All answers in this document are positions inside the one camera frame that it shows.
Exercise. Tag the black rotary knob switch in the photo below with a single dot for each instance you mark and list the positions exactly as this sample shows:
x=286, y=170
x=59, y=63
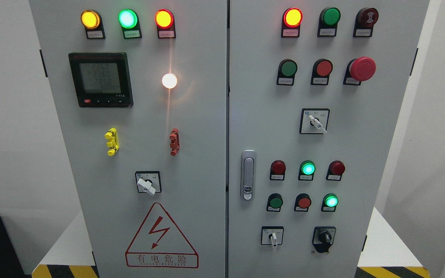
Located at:
x=323, y=238

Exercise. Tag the dark red buzzer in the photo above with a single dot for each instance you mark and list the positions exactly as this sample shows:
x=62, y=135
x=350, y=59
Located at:
x=366, y=18

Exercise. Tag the white platform with hazard stripes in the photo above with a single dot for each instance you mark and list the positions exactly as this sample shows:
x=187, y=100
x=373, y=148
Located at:
x=384, y=254

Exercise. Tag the white lit indicator light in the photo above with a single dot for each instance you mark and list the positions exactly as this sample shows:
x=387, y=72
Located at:
x=169, y=80

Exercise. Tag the green indicator light top left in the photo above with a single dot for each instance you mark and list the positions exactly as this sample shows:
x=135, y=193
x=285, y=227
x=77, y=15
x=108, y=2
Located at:
x=128, y=20

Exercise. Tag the green lit indicator middle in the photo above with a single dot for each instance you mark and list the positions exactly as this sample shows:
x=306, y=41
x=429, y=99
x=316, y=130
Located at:
x=306, y=171

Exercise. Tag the red push button upper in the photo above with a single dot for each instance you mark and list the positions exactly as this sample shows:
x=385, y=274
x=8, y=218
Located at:
x=321, y=71

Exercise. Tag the green lit button lower right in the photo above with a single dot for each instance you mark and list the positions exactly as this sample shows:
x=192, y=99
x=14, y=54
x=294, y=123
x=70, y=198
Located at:
x=330, y=202

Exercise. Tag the red push button lower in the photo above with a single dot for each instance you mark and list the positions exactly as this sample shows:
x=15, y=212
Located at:
x=302, y=202

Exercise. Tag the dark red indicator right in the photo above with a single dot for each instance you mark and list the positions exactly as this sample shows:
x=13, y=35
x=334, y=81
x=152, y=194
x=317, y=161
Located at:
x=335, y=171

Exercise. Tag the dark red indicator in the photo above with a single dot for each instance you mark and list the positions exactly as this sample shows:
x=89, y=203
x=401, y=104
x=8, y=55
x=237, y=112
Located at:
x=277, y=170
x=335, y=171

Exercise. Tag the dark red indicator left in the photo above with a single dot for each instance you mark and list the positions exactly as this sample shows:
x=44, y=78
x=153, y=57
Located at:
x=277, y=170

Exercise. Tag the yellow terminal connector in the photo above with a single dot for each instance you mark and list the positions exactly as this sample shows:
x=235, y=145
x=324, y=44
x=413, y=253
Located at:
x=112, y=143

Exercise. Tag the green push button lower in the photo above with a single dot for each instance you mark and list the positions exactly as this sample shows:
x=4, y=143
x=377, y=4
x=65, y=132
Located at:
x=274, y=202

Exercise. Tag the white selector switch upper right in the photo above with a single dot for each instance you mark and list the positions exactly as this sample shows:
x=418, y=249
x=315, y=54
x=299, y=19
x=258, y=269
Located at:
x=314, y=120

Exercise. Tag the red emergency stop mushroom button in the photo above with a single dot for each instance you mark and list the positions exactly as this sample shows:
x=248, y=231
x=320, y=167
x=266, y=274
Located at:
x=358, y=70

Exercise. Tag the red push button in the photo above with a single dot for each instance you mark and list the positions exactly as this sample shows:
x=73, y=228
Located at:
x=321, y=71
x=302, y=202

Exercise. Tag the black digital power meter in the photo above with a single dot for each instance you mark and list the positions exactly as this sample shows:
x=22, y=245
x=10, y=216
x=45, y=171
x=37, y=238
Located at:
x=101, y=79

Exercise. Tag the red indicator light left door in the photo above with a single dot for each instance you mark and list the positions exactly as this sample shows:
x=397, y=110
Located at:
x=165, y=24

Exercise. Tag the red terminal connector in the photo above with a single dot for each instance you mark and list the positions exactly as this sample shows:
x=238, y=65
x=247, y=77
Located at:
x=175, y=141

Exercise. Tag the red electrical hazard warning sticker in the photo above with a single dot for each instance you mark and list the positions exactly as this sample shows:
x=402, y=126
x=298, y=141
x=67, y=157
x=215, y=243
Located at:
x=160, y=243

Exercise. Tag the silver door lock handle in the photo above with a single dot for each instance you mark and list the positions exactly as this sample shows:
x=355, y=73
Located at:
x=248, y=158

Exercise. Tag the white selector switch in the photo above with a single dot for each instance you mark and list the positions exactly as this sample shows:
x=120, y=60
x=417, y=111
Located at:
x=314, y=120
x=272, y=235

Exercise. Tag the green unlit indicator top right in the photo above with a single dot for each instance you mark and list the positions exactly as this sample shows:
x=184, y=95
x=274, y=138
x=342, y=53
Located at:
x=328, y=22

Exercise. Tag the green push button upper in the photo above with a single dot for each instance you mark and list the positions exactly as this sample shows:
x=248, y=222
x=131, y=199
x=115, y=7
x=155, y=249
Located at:
x=286, y=72

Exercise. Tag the red lit indicator right door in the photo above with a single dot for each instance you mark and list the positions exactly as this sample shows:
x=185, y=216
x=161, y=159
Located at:
x=291, y=21

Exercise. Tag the green push button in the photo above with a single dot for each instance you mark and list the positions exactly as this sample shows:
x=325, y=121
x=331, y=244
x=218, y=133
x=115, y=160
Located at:
x=274, y=202
x=286, y=72

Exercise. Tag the yellow indicator light top left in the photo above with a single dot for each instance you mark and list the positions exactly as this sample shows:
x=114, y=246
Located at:
x=93, y=24

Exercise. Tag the white selector switch bottom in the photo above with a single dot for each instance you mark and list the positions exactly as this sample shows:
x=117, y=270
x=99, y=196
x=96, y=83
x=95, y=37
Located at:
x=272, y=235

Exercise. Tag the grey electrical control cabinet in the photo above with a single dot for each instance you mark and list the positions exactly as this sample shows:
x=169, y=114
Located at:
x=226, y=56

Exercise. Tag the white selector switch left door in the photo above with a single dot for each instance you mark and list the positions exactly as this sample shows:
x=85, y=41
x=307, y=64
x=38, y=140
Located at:
x=148, y=182

